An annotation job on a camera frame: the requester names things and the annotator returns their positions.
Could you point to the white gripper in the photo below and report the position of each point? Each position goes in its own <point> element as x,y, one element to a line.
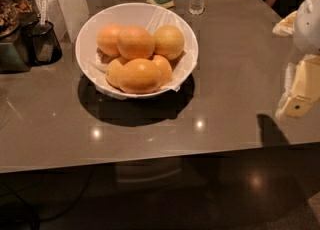
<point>308,24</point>

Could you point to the white paper bowl liner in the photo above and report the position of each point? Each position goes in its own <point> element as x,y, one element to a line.
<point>157,17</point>

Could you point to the white bowl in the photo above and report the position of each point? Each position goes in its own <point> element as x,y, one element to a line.
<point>87,37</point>

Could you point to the yellowish orange back right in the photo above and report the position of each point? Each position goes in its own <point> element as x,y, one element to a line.
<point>169,42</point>

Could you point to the green yellow sponge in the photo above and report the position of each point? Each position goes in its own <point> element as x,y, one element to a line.
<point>162,3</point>

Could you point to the white board panel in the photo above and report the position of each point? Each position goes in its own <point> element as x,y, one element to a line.
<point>63,0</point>

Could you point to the white tag in cup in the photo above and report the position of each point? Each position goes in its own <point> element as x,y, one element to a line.
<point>43,6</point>

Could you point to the black mesh cup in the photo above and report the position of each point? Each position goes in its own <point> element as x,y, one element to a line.
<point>42,43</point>

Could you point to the dark metal box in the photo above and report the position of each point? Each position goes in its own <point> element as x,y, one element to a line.
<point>14,54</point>

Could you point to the tray of nuts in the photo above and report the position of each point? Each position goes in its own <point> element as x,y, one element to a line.
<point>11,12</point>

